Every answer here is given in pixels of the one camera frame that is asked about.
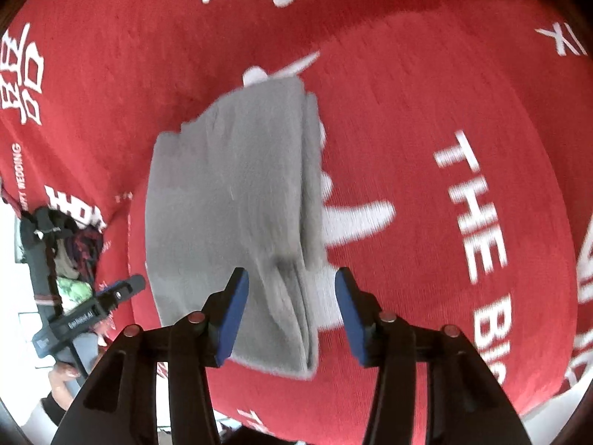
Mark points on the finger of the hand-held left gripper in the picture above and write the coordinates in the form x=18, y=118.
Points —
x=127, y=286

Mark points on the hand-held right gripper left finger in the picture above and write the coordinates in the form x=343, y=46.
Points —
x=231, y=320

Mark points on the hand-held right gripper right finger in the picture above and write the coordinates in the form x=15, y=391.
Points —
x=352, y=315

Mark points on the grey knit sweater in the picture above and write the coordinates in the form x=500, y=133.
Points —
x=231, y=194

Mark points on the person's left forearm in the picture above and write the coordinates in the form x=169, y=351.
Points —
x=53, y=410

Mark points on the person's left hand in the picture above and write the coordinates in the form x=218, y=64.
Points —
x=62, y=378

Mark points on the red printed blanket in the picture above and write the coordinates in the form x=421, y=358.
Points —
x=407, y=111

